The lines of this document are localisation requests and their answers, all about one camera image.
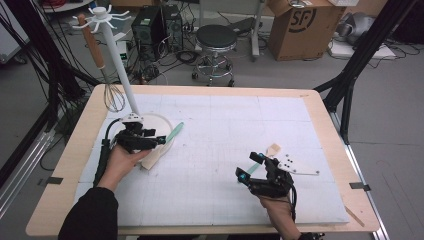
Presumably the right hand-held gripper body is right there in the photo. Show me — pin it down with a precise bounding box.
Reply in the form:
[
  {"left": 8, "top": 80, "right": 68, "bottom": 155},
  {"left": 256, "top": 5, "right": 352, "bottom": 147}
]
[{"left": 247, "top": 153, "right": 320, "bottom": 199}]

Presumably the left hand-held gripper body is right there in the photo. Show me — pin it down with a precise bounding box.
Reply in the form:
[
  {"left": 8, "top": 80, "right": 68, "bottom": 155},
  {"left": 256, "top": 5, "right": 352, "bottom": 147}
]
[{"left": 113, "top": 113, "right": 160, "bottom": 155}]

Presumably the wooden spatula with green handle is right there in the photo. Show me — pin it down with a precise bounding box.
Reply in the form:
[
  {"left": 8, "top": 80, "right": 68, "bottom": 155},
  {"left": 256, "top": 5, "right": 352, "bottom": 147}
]
[{"left": 141, "top": 121, "right": 185, "bottom": 171}]

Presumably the white utensil rack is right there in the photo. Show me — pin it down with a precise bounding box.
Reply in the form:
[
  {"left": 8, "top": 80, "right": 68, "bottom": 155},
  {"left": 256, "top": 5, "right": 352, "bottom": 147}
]
[{"left": 71, "top": 4, "right": 175, "bottom": 162}]

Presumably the wire whisk with wooden handle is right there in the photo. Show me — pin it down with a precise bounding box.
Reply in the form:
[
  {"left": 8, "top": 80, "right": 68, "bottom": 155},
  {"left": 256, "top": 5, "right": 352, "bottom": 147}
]
[{"left": 77, "top": 13, "right": 127, "bottom": 114}]

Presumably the person's left hand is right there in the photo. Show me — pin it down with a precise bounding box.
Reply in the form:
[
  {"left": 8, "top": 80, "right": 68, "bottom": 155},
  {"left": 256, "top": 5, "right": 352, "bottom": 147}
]
[{"left": 97, "top": 143, "right": 153, "bottom": 193}]

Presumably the person's right hand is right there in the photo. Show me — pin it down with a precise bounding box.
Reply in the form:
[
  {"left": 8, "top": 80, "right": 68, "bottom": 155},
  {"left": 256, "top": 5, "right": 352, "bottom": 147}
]
[{"left": 257, "top": 194, "right": 302, "bottom": 240}]

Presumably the white grid mat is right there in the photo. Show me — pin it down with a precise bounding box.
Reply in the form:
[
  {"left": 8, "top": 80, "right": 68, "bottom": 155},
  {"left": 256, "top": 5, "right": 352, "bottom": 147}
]
[{"left": 73, "top": 93, "right": 350, "bottom": 228}]

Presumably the small device with green display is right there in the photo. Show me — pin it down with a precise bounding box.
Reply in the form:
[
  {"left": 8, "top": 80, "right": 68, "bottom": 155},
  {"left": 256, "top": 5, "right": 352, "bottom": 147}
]
[{"left": 115, "top": 40, "right": 130, "bottom": 66}]

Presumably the black tape strip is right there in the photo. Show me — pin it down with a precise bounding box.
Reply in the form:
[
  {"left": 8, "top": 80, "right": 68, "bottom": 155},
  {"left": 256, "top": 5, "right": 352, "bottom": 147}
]
[
  {"left": 37, "top": 176, "right": 64, "bottom": 187},
  {"left": 349, "top": 181, "right": 372, "bottom": 192}
]

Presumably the large black computer tower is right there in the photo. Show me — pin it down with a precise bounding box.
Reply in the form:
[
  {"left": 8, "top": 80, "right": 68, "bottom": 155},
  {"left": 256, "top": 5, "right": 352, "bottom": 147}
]
[{"left": 131, "top": 6, "right": 167, "bottom": 63}]

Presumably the slim black computer tower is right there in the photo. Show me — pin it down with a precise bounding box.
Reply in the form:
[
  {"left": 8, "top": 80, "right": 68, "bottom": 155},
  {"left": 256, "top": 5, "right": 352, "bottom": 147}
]
[{"left": 162, "top": 4, "right": 185, "bottom": 52}]

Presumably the black round stool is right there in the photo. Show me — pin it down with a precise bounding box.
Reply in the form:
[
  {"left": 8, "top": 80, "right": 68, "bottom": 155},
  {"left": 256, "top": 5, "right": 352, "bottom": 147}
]
[{"left": 191, "top": 24, "right": 238, "bottom": 88}]

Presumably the cardboard box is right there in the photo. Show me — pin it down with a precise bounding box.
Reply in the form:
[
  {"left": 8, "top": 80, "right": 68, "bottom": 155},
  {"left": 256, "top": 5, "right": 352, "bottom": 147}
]
[{"left": 267, "top": 0, "right": 348, "bottom": 62}]

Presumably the white flat board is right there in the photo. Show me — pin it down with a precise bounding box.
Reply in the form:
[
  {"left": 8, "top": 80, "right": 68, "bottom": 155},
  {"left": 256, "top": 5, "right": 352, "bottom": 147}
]
[{"left": 327, "top": 39, "right": 398, "bottom": 61}]

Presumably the grey bag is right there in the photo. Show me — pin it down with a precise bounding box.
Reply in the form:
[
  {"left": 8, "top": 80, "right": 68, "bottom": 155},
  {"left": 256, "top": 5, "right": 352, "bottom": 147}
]
[{"left": 335, "top": 12, "right": 377, "bottom": 45}]

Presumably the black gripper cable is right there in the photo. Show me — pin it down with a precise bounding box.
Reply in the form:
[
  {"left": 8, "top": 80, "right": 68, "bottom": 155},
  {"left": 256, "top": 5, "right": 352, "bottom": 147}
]
[
  {"left": 93, "top": 117, "right": 124, "bottom": 188},
  {"left": 289, "top": 185, "right": 299, "bottom": 224}
]

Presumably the coiled black cable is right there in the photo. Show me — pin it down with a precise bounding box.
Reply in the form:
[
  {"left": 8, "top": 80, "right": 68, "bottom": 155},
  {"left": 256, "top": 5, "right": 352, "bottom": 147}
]
[{"left": 175, "top": 49, "right": 202, "bottom": 66}]

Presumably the aluminium rail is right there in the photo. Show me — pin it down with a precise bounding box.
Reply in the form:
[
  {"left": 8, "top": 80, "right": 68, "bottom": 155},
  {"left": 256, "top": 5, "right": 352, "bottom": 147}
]
[
  {"left": 329, "top": 111, "right": 391, "bottom": 240},
  {"left": 0, "top": 129, "right": 57, "bottom": 219}
]

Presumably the grey metal stand post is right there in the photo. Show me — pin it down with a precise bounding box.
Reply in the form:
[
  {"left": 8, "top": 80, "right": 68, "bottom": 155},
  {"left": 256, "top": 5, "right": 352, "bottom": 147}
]
[{"left": 250, "top": 0, "right": 267, "bottom": 62}]

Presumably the black metal frame stand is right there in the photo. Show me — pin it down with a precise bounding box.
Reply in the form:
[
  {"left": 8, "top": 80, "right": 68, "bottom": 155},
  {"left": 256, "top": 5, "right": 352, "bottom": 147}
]
[
  {"left": 313, "top": 0, "right": 418, "bottom": 145},
  {"left": 0, "top": 0, "right": 103, "bottom": 133}
]

